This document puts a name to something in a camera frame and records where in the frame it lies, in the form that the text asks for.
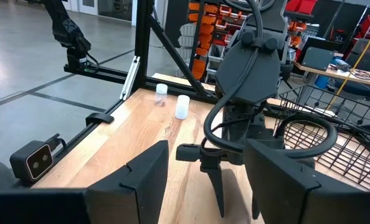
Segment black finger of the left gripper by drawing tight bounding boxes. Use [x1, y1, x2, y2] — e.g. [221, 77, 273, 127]
[252, 202, 262, 220]
[200, 161, 226, 218]

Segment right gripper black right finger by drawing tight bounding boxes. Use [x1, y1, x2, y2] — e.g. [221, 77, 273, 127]
[243, 139, 360, 224]

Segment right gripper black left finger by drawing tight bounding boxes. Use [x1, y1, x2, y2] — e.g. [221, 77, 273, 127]
[85, 139, 169, 224]

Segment white translucent plastic bottle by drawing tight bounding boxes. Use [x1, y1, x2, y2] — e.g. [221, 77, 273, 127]
[174, 95, 191, 121]

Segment blue bin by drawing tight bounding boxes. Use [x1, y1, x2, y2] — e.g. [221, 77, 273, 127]
[314, 74, 329, 90]

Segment orange storage bin rack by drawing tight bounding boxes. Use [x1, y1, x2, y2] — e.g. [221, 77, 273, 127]
[187, 1, 248, 80]

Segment black table edge clip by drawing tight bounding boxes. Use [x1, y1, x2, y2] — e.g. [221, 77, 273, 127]
[85, 112, 115, 127]

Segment grey storage bins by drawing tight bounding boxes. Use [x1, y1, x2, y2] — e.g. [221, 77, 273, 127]
[178, 23, 198, 47]

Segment black box on desk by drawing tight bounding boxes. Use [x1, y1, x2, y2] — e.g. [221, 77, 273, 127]
[300, 46, 335, 72]

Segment wooden background desk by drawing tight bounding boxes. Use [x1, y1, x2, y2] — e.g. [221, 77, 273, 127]
[292, 60, 370, 90]

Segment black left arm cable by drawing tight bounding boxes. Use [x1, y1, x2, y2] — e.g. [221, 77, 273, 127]
[202, 0, 338, 160]

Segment black wire basket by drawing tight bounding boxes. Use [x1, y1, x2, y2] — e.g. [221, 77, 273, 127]
[273, 84, 370, 192]

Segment silver aluminium bracket strip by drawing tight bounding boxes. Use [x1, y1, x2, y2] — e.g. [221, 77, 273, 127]
[120, 55, 141, 101]

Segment black table-level camera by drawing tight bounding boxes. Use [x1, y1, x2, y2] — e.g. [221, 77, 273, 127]
[9, 133, 67, 183]

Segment yellow hanging cable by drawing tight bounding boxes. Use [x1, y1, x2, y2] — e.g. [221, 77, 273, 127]
[326, 23, 370, 110]

